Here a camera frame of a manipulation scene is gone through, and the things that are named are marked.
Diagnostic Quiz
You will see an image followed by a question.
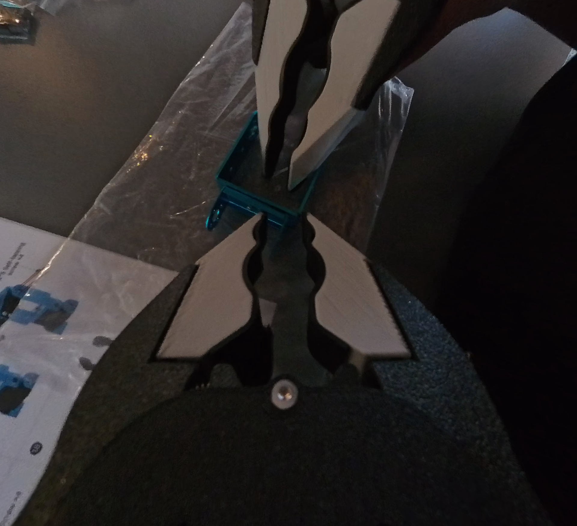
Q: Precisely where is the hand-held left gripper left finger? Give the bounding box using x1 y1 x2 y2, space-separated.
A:
154 212 267 361

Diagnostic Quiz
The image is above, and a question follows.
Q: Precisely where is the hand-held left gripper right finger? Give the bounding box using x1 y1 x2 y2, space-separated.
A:
307 213 413 359

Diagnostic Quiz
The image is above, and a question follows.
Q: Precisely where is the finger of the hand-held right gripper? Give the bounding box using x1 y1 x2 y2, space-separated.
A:
257 0 311 176
288 0 403 192

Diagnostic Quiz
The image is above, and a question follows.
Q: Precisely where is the blue metal servo bracket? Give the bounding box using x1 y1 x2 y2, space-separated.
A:
205 111 323 231

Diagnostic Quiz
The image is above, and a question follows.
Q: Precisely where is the grey desk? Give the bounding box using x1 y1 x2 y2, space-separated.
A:
0 0 575 355

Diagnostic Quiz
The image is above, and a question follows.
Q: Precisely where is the clear plastic bag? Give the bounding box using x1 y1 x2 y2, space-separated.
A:
72 1 415 292

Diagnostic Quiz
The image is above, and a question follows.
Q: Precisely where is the open instruction manual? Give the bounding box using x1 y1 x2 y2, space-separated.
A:
0 217 181 520

